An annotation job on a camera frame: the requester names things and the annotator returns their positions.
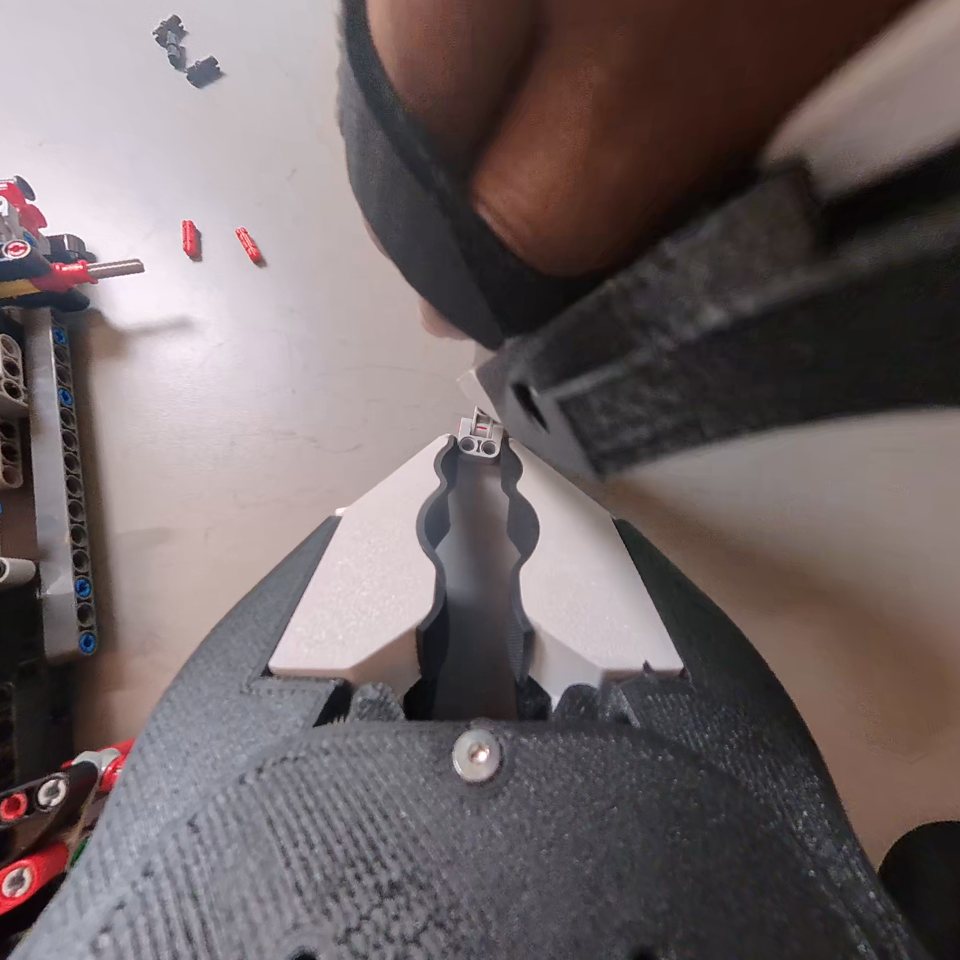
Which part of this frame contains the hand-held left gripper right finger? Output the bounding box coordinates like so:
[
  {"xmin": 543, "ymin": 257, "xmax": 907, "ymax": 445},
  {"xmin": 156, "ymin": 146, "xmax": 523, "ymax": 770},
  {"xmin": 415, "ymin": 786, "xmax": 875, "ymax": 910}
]
[{"xmin": 499, "ymin": 437, "xmax": 685, "ymax": 695}]

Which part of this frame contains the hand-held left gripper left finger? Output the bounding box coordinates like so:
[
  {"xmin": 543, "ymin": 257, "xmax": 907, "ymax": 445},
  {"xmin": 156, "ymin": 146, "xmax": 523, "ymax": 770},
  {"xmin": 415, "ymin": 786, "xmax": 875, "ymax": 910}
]
[{"xmin": 267, "ymin": 436, "xmax": 457, "ymax": 682}]

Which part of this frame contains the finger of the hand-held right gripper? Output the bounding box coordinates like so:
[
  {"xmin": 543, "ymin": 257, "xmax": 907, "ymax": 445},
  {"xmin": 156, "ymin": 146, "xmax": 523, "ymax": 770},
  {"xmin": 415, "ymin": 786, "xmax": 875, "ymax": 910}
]
[{"xmin": 456, "ymin": 365, "xmax": 500, "ymax": 414}]

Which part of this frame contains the small grey lego connector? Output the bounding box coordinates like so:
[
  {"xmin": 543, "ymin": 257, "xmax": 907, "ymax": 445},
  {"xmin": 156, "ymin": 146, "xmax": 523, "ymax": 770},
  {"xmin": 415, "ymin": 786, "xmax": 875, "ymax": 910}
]
[{"xmin": 454, "ymin": 407, "xmax": 505, "ymax": 460}]

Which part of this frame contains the lego car chassis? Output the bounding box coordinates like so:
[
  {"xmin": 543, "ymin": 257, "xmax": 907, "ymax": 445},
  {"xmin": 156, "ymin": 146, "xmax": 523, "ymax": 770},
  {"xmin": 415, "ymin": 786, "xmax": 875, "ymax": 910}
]
[{"xmin": 0, "ymin": 176, "xmax": 145, "ymax": 920}]

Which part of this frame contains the person's right hand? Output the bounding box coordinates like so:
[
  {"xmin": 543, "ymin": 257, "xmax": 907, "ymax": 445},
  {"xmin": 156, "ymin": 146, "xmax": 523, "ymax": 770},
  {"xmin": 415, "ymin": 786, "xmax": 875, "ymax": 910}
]
[{"xmin": 367, "ymin": 0, "xmax": 925, "ymax": 285}]

